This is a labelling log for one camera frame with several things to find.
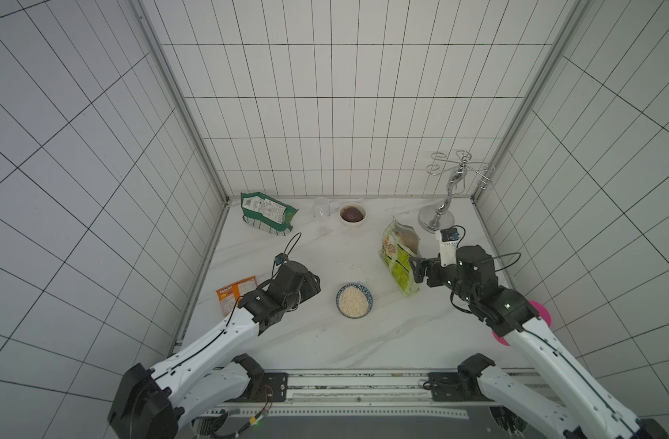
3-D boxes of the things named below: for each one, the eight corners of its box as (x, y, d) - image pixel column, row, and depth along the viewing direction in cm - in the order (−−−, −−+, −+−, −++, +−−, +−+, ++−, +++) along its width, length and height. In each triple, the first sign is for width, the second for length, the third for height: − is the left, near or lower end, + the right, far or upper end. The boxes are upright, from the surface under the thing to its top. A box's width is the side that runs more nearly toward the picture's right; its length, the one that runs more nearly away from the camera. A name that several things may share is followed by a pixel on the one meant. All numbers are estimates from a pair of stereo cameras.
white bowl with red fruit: (338, 229, 109) (338, 222, 106) (338, 209, 116) (338, 202, 113) (367, 229, 109) (368, 222, 106) (365, 209, 116) (366, 202, 113)
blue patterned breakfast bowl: (331, 307, 89) (330, 300, 85) (348, 284, 94) (349, 277, 90) (358, 327, 85) (359, 321, 81) (375, 302, 90) (377, 296, 86)
